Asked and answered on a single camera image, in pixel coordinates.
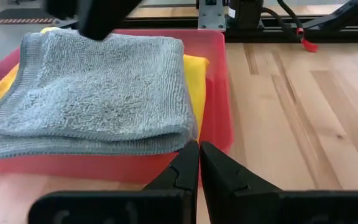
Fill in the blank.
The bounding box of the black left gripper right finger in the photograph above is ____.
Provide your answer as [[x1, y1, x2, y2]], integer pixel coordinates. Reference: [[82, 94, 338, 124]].
[[200, 141, 358, 224]]

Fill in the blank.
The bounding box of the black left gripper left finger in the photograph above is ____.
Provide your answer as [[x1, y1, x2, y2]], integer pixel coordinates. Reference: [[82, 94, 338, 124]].
[[28, 140, 200, 224]]

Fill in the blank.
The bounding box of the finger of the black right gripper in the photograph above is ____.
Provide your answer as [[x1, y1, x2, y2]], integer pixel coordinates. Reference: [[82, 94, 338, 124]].
[[77, 0, 143, 42]]

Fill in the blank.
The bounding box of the grey microfiber towel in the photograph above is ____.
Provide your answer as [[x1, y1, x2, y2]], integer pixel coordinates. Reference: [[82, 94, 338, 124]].
[[0, 27, 199, 163]]

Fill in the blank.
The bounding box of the yellow microfiber towel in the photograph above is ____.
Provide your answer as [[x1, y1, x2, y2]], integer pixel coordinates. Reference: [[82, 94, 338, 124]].
[[0, 26, 211, 141]]

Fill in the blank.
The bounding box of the pink plastic tray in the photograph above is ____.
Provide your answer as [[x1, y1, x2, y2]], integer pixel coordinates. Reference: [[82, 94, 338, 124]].
[[0, 28, 234, 185]]

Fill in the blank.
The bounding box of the small red tag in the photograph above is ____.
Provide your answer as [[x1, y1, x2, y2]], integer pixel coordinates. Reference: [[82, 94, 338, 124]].
[[296, 27, 319, 54]]

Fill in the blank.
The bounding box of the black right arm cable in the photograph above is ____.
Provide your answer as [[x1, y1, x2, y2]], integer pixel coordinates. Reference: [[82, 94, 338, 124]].
[[260, 0, 306, 32]]

